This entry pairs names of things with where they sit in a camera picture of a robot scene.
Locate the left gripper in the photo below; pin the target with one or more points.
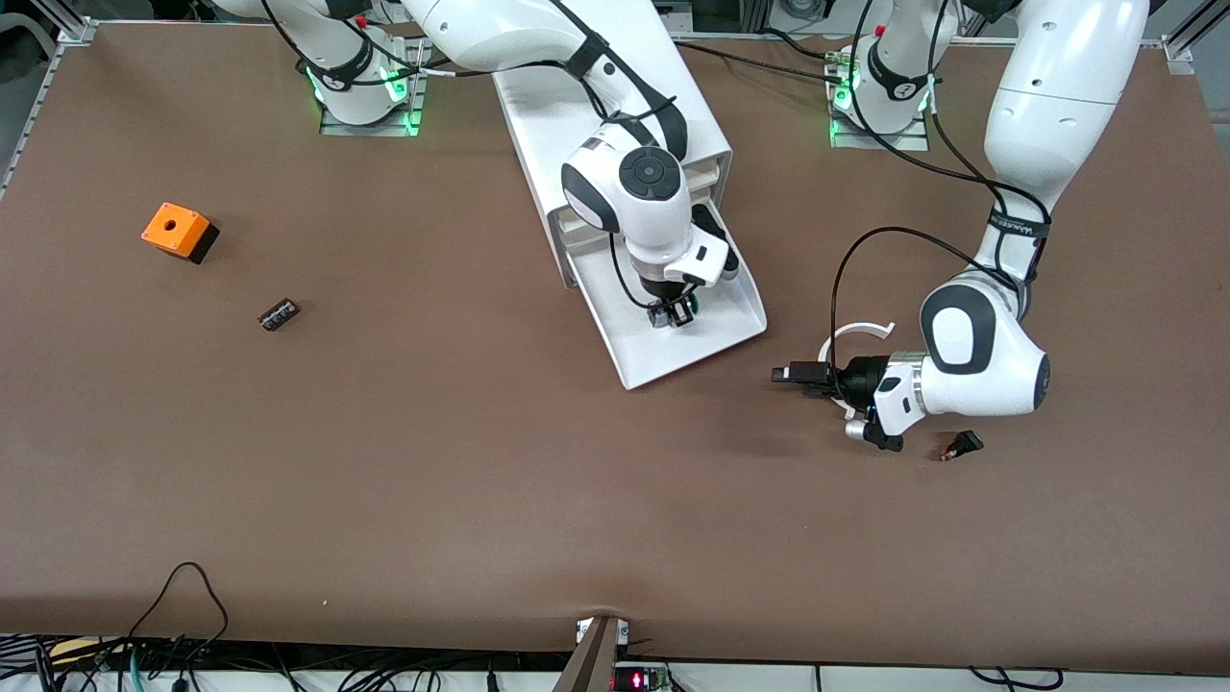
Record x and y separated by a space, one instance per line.
862 374

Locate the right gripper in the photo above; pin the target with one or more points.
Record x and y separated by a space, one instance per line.
663 290

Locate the white plastic cabinet drawer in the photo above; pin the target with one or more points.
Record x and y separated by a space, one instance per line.
673 356
716 195
713 173

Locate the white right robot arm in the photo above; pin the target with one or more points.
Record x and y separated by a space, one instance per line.
625 216

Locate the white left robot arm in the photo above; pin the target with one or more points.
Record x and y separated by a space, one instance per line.
1057 96

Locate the white drawer cabinet housing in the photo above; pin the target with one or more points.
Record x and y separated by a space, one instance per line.
538 144

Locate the white curved plastic arc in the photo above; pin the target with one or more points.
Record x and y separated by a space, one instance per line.
865 328

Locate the red LED display board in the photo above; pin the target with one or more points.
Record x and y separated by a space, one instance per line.
639 680

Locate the small black terminal block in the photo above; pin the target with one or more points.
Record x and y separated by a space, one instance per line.
279 315

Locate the small black rocker switch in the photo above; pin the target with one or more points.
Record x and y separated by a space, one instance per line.
964 444

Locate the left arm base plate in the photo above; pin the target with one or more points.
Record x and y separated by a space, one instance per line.
884 141

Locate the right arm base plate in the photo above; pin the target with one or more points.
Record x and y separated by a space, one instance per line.
370 130

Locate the brown camera mounting post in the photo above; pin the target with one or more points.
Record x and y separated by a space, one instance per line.
591 663

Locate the aluminium table edge rail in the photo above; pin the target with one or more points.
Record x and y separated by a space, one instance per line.
971 41

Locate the aluminium corner frame bracket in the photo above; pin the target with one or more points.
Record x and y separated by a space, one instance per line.
1177 48

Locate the orange button enclosure box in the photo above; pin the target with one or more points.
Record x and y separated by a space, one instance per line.
183 235

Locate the aluminium side frame rail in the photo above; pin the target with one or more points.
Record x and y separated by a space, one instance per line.
38 96

